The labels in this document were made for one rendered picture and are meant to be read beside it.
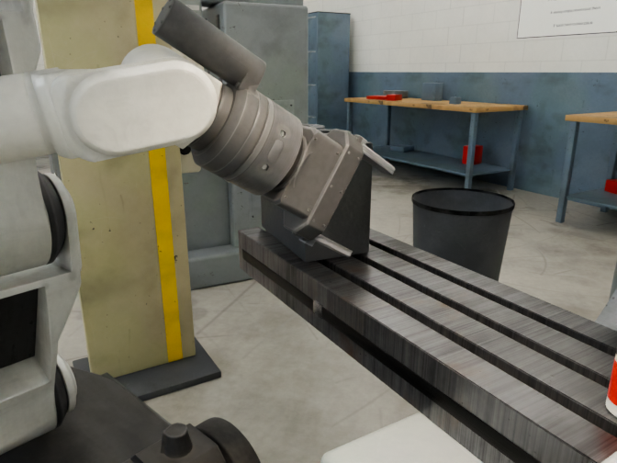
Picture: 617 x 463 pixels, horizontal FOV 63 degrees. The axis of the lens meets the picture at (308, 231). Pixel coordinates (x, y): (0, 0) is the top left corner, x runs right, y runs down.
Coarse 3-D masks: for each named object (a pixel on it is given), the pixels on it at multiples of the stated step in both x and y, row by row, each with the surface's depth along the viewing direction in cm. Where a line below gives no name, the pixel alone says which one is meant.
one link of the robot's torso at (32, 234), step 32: (0, 0) 65; (32, 0) 63; (0, 32) 61; (32, 32) 62; (0, 64) 63; (32, 64) 62; (32, 160) 64; (0, 192) 62; (32, 192) 65; (0, 224) 62; (32, 224) 65; (64, 224) 70; (0, 256) 63; (32, 256) 67
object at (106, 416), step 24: (96, 384) 108; (96, 408) 101; (120, 408) 101; (144, 408) 101; (48, 432) 94; (72, 432) 94; (96, 432) 94; (120, 432) 94; (144, 432) 94; (168, 432) 82; (192, 432) 88; (0, 456) 88; (24, 456) 88; (48, 456) 88; (72, 456) 88; (96, 456) 88; (120, 456) 88; (144, 456) 82; (168, 456) 82; (192, 456) 82; (216, 456) 84
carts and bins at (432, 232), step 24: (432, 192) 262; (456, 192) 263; (480, 192) 258; (432, 216) 228; (456, 216) 222; (480, 216) 220; (504, 216) 226; (432, 240) 232; (456, 240) 226; (480, 240) 225; (504, 240) 233; (456, 264) 229; (480, 264) 229
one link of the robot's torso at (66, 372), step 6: (60, 360) 88; (60, 366) 87; (66, 366) 87; (60, 372) 87; (66, 372) 87; (72, 372) 89; (66, 378) 86; (72, 378) 87; (66, 384) 86; (72, 384) 87; (66, 390) 87; (72, 390) 87; (72, 396) 87; (72, 402) 87; (72, 408) 88
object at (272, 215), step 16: (320, 128) 89; (368, 144) 80; (368, 176) 82; (352, 192) 81; (368, 192) 83; (272, 208) 93; (336, 208) 81; (352, 208) 82; (368, 208) 83; (272, 224) 94; (336, 224) 82; (352, 224) 83; (368, 224) 84; (288, 240) 87; (336, 240) 83; (352, 240) 84; (368, 240) 85; (304, 256) 81; (320, 256) 82; (336, 256) 84
